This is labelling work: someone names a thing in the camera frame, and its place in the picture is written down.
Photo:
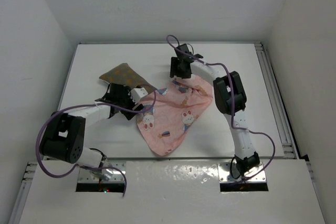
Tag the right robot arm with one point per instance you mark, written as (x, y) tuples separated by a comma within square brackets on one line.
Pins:
[(230, 100)]

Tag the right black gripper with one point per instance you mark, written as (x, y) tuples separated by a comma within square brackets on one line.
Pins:
[(179, 67)]

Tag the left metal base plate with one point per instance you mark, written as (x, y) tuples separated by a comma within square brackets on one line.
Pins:
[(113, 174)]

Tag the white front cover panel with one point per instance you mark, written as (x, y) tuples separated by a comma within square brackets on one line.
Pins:
[(177, 192)]

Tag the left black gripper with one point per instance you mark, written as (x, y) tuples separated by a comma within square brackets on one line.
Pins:
[(138, 107)]

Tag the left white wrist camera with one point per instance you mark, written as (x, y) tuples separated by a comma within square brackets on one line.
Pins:
[(137, 94)]

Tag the right aluminium rail frame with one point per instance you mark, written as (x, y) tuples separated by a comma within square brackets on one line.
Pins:
[(283, 125)]

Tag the pink bunny pillowcase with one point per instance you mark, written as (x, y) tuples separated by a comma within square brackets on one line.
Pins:
[(171, 111)]

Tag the grey pillow orange flowers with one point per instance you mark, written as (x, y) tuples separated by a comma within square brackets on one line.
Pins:
[(124, 75)]

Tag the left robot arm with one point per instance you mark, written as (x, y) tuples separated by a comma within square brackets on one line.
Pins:
[(63, 136)]

